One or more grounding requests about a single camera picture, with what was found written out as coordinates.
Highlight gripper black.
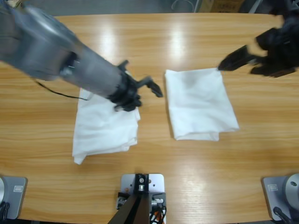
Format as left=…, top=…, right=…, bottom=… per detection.
left=107, top=70, right=164, bottom=112
left=217, top=11, right=299, bottom=78

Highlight white t-shirt with black print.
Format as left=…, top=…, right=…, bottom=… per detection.
left=164, top=67, right=240, bottom=142

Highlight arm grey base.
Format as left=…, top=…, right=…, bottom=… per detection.
left=0, top=176, right=28, bottom=220
left=261, top=173, right=299, bottom=221

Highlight dark chair with grey legs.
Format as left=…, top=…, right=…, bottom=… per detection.
left=244, top=0, right=299, bottom=16

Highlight brown cardboard box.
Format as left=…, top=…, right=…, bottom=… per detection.
left=200, top=0, right=244, bottom=13

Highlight black clamp with silver connectors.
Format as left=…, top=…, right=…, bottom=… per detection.
left=116, top=191, right=168, bottom=210

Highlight stacked cardboard boxes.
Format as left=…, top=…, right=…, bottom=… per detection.
left=6, top=0, right=24, bottom=9

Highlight wrist camera black bracket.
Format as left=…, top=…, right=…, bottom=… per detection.
left=116, top=60, right=129, bottom=72

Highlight wrist thin black cable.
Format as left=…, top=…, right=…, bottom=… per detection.
left=35, top=79, right=91, bottom=102

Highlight white mount block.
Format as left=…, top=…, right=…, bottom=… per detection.
left=120, top=173, right=166, bottom=196

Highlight orange cable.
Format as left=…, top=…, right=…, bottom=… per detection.
left=149, top=209, right=167, bottom=224

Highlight base black cable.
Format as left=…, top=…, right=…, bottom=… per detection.
left=0, top=202, right=10, bottom=221
left=272, top=206, right=294, bottom=224

